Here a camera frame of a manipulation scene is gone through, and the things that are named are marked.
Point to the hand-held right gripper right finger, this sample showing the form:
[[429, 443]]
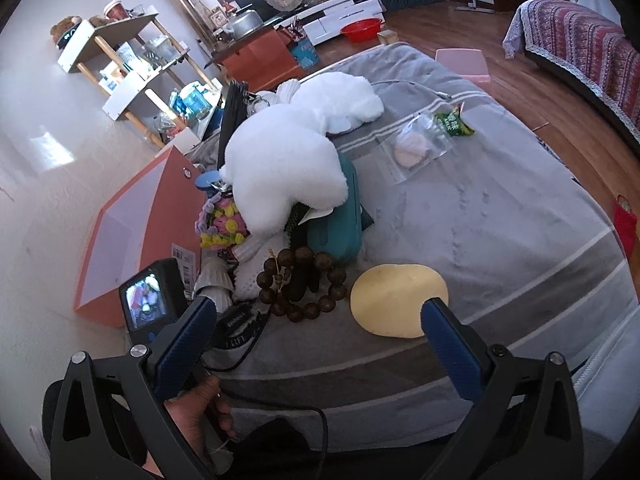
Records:
[[450, 352]]

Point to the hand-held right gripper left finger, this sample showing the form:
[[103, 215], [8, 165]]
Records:
[[184, 342]]

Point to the orange cardboard box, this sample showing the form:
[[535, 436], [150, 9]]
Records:
[[130, 230]]

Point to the pale yellow oval sponge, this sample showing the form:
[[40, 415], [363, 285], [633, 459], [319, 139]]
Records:
[[390, 300]]

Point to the clear bag with pink puff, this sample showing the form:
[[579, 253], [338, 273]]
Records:
[[407, 152]]

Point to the blue printed container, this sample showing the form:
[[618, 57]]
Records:
[[304, 54]]

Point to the person's left hand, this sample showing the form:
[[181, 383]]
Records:
[[200, 420]]

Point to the white dotted sock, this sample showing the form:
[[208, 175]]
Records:
[[250, 270]]

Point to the colourful woolly flower bundle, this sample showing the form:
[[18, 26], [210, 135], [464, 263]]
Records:
[[222, 225]]

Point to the grey striped blanket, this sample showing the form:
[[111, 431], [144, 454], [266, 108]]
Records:
[[500, 240]]

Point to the person's black clothing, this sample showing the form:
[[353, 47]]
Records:
[[270, 452]]

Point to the teal fabric pouch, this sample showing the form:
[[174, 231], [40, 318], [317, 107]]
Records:
[[332, 225]]

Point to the white plush toy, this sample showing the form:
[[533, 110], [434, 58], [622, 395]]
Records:
[[280, 170]]

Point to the black cloth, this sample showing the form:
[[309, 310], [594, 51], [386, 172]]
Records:
[[230, 115]]

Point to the green snack packet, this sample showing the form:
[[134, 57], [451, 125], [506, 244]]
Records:
[[452, 124]]

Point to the white wooden shelf rack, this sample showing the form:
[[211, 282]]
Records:
[[80, 50]]

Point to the orange cabinet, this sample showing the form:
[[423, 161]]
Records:
[[255, 60]]

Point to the pink plastic stool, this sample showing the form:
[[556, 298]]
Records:
[[462, 62]]

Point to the red white paper cup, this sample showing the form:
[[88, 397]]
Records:
[[116, 11]]

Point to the aluminium kettle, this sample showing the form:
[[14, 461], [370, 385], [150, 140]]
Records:
[[245, 24]]

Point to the small wooden stool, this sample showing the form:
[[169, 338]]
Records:
[[387, 38]]

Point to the red plastic basin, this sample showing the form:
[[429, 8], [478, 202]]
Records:
[[360, 32]]

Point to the red striped cushion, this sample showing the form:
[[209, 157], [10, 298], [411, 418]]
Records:
[[570, 35]]

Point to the white television stand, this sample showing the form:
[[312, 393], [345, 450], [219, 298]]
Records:
[[345, 10]]

